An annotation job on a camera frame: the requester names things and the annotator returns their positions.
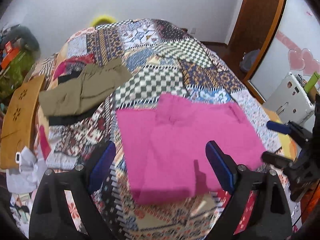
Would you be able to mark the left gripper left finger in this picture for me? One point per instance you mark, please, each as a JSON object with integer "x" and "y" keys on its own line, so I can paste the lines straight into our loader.
{"x": 63, "y": 207}

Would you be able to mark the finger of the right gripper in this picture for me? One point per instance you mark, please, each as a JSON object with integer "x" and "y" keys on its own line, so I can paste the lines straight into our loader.
{"x": 278, "y": 127}
{"x": 277, "y": 161}

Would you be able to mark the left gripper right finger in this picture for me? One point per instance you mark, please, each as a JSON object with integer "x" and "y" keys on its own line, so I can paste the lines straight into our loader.
{"x": 257, "y": 207}

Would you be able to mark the pink pants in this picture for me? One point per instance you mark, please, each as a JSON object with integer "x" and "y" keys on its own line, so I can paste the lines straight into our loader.
{"x": 165, "y": 147}

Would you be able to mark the white suitcase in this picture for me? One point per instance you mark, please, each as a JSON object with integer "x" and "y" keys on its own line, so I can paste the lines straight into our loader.
{"x": 290, "y": 101}

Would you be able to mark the white crumpled cloth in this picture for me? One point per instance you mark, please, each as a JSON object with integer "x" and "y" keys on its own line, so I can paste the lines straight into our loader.
{"x": 27, "y": 177}

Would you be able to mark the green water bottle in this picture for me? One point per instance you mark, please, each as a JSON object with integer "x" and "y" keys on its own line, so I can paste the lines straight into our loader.
{"x": 311, "y": 83}

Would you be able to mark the wooden wardrobe with glass door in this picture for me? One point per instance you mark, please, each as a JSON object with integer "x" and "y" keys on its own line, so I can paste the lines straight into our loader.
{"x": 292, "y": 45}

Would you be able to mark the black garment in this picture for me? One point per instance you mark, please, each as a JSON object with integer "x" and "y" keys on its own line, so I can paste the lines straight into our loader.
{"x": 66, "y": 120}

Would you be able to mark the wooden lap desk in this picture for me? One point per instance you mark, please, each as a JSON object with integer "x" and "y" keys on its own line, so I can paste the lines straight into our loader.
{"x": 18, "y": 123}

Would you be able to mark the brown wooden door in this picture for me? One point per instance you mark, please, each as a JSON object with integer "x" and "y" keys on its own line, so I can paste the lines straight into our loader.
{"x": 251, "y": 29}

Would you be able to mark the patchwork bed quilt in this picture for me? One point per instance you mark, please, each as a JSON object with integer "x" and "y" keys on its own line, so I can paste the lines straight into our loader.
{"x": 162, "y": 59}

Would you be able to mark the olive green pants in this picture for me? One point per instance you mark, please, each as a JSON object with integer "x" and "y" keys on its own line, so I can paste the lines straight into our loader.
{"x": 90, "y": 89}

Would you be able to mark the green storage bag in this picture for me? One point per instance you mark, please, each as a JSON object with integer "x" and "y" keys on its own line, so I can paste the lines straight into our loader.
{"x": 14, "y": 74}

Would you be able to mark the orange box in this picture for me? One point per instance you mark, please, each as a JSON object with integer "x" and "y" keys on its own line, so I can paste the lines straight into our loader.
{"x": 9, "y": 57}

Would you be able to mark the grey plush toy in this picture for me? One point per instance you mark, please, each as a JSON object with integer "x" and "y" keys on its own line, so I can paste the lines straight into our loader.
{"x": 22, "y": 35}

